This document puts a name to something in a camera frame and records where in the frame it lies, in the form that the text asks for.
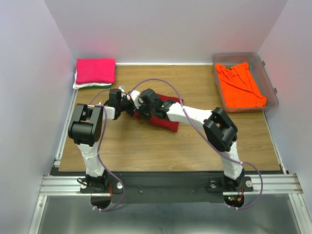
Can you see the folded pink t shirt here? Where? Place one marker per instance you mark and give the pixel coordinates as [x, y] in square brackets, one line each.
[95, 70]

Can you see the dark red t shirt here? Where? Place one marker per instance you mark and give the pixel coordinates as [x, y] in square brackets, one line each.
[168, 122]

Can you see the clear plastic bin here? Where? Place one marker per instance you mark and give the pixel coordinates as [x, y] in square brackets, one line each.
[257, 69]

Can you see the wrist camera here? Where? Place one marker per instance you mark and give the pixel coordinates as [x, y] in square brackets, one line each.
[123, 92]
[135, 99]

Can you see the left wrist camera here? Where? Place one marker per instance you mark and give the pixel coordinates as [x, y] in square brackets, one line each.
[123, 92]

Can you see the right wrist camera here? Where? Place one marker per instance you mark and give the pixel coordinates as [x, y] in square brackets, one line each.
[135, 99]

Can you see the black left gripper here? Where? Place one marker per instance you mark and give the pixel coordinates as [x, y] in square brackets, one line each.
[130, 111]

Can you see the orange t shirt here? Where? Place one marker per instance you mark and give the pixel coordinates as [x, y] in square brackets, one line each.
[239, 87]

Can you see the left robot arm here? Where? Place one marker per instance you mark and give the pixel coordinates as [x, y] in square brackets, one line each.
[86, 128]

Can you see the folded white t shirt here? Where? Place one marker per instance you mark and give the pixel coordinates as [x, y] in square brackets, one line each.
[79, 86]

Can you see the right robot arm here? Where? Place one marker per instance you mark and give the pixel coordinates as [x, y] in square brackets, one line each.
[215, 126]

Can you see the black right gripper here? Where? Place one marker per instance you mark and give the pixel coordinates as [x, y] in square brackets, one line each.
[146, 118]

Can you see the folded green t shirt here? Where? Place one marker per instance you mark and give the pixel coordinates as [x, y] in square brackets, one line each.
[98, 87]

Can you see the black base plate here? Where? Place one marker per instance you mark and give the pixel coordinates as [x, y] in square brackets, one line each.
[165, 187]

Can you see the aluminium rail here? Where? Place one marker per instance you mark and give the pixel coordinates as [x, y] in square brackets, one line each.
[272, 184]

